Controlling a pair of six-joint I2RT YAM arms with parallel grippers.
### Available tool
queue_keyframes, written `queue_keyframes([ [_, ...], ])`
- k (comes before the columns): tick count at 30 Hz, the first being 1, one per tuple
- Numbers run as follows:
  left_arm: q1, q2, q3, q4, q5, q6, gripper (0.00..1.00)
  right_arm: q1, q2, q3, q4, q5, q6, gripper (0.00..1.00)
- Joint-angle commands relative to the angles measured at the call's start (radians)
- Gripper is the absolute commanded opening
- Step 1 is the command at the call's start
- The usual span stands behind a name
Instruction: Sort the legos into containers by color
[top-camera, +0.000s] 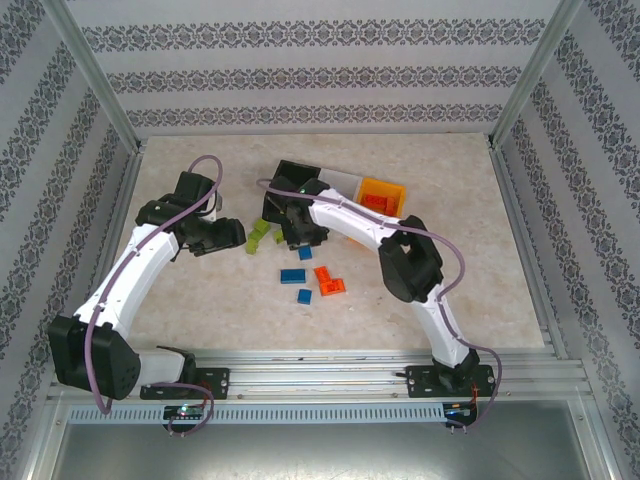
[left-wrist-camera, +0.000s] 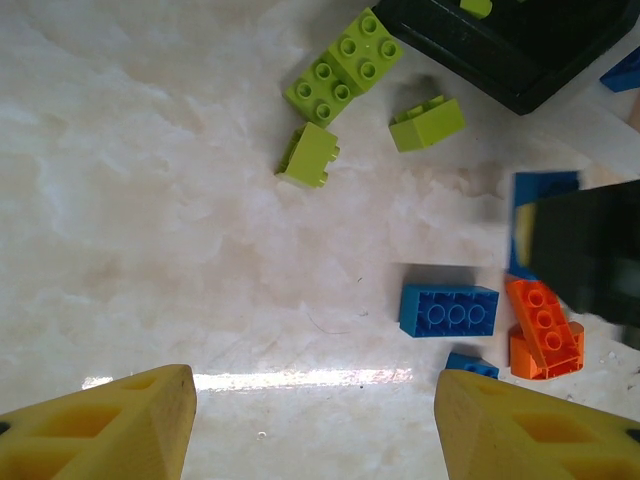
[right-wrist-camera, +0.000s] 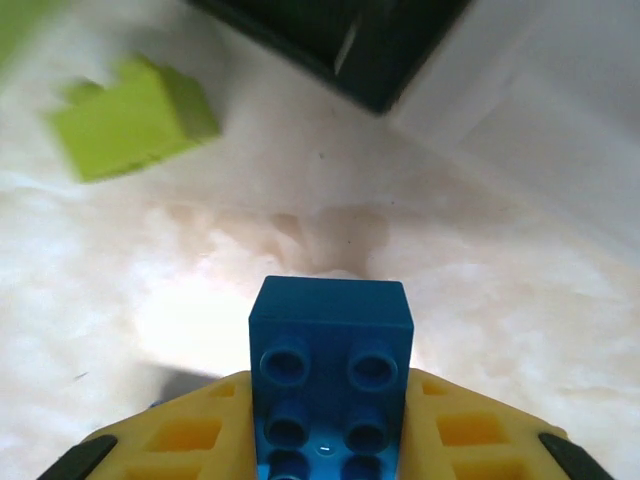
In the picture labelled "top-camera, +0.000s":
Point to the green lego brick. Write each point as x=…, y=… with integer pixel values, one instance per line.
x=259, y=230
x=278, y=236
x=252, y=246

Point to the small blue lego brick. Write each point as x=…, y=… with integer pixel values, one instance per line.
x=304, y=296

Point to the orange plastic container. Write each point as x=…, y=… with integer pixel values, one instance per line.
x=382, y=187

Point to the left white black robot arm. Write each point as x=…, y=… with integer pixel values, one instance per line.
x=135, y=270

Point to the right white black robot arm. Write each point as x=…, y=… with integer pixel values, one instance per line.
x=360, y=220

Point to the black plastic container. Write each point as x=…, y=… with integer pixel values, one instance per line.
x=295, y=172

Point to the white plastic container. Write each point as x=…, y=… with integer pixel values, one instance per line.
x=342, y=179

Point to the left circuit board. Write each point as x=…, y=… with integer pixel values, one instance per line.
x=184, y=411

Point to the circuit board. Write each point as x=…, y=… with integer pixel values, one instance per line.
x=184, y=411
x=459, y=409

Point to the right circuit board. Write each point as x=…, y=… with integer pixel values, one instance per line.
x=459, y=409

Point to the left aluminium side rail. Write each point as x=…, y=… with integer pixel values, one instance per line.
x=112, y=240

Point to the aluminium side rail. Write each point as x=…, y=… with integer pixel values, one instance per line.
x=112, y=240
x=530, y=250

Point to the aluminium mounting rail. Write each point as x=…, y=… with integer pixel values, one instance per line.
x=320, y=372

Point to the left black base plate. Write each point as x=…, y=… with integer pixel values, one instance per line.
x=215, y=382

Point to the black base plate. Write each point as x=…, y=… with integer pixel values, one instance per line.
x=422, y=382
x=215, y=382

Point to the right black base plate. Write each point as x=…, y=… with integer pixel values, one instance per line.
x=422, y=382

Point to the left aluminium frame post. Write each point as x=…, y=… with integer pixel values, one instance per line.
x=90, y=70

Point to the aluminium frame post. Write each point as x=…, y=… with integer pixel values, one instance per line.
x=90, y=70
x=535, y=70

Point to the right aluminium side rail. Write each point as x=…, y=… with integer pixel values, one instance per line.
x=530, y=250

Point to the right aluminium frame post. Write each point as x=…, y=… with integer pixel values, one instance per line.
x=535, y=70

